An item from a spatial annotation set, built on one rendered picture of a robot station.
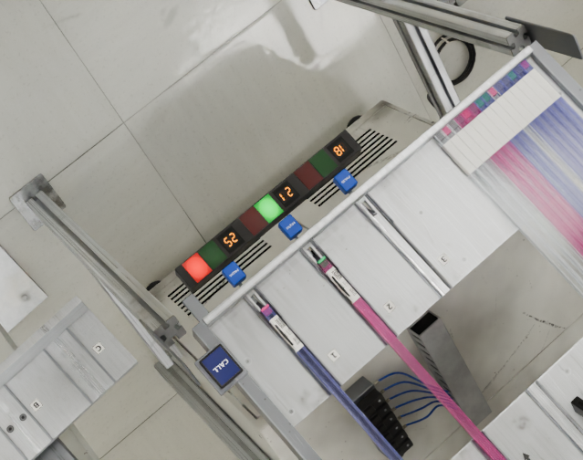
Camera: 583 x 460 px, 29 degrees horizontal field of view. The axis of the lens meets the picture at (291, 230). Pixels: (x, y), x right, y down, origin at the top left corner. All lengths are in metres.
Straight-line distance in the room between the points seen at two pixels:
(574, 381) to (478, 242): 0.25
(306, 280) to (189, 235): 0.80
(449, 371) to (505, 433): 0.38
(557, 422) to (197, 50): 1.08
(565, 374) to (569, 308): 0.54
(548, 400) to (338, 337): 0.32
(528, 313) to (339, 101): 0.67
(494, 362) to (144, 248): 0.76
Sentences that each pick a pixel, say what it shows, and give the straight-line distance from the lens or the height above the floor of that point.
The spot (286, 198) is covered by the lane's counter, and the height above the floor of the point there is 0.66.
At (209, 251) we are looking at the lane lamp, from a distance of 1.70.
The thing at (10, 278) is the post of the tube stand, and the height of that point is 0.01.
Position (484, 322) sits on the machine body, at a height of 0.62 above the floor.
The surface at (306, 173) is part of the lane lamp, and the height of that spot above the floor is 0.65.
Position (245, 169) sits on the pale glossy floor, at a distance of 2.46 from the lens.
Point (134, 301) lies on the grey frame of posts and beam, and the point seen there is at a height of 0.54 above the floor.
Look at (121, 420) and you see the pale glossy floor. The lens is 2.57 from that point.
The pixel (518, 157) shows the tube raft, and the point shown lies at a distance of 1.77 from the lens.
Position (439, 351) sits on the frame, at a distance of 2.01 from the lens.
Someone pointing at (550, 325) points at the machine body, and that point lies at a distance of 2.24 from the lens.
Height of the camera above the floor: 2.07
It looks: 54 degrees down
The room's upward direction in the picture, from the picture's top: 124 degrees clockwise
